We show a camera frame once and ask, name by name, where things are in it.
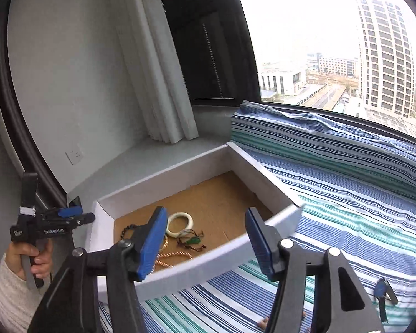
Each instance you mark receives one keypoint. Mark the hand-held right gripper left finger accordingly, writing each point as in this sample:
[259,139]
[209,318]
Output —
[152,242]

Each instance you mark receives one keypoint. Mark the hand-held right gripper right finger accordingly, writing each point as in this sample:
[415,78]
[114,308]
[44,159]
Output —
[258,242]

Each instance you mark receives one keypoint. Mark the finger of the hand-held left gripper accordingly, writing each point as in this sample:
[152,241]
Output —
[69,211]
[79,220]

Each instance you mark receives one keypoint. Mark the pale jade bangle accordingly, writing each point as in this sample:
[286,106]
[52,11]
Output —
[169,225]

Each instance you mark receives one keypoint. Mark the white cardboard box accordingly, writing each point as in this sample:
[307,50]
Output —
[211,201]

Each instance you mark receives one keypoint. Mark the person's left forearm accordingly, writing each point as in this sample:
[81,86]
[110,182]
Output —
[10,301]

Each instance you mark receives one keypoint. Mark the person's left hand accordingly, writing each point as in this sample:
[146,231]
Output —
[20,255]

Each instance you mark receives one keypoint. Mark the black wrist watch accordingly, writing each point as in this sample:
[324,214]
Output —
[381,289]

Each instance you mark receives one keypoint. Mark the white curtain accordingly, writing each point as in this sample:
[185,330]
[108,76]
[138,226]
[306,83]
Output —
[159,93]

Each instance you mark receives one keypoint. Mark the low white building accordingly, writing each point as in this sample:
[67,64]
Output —
[282,81]

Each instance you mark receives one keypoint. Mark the tall beige tower building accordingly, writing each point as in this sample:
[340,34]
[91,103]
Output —
[384,59]

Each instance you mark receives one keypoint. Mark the white wall outlet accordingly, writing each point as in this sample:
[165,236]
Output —
[74,156]

